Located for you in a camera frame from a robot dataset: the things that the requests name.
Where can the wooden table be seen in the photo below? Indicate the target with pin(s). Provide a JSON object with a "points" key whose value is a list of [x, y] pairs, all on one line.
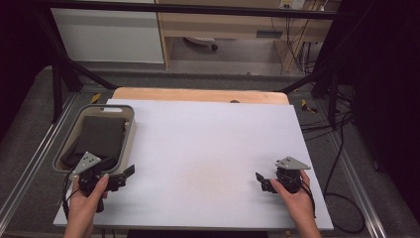
{"points": [[198, 95]]}

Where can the grey plastic basket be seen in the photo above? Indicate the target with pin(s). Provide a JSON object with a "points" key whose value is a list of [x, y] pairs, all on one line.
{"points": [[127, 130]]}

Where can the black metal frame bar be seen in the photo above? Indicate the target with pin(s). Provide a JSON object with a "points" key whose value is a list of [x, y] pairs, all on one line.
{"points": [[198, 9]]}

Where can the light wooden desk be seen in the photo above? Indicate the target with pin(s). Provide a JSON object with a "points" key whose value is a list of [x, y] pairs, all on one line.
{"points": [[228, 26]]}

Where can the white power strip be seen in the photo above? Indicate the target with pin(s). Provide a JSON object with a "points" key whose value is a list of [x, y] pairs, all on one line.
{"points": [[292, 4]]}

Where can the yellow black clamp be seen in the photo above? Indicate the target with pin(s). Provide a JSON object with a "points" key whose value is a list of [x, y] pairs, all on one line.
{"points": [[95, 98], [308, 106]]}

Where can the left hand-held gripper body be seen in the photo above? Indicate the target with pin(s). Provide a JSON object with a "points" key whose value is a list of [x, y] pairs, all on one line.
{"points": [[86, 162]]}

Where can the person's left hand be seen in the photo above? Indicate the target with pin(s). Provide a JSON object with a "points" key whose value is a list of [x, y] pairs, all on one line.
{"points": [[84, 206]]}

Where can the aluminium rail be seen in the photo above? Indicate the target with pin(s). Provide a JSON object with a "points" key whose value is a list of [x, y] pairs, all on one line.
{"points": [[358, 185], [36, 155]]}

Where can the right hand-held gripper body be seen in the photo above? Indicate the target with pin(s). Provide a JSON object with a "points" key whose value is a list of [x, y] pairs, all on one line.
{"points": [[290, 178]]}

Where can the black metal stand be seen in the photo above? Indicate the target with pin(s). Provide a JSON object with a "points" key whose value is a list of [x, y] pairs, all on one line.
{"points": [[59, 82], [325, 82]]}

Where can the person's right hand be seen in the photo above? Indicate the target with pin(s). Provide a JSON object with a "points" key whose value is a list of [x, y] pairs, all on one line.
{"points": [[298, 205]]}

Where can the white cabinet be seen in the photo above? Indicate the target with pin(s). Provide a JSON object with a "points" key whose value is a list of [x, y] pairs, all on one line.
{"points": [[109, 36]]}

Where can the office chair base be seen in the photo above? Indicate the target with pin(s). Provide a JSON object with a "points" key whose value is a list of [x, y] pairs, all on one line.
{"points": [[203, 41]]}

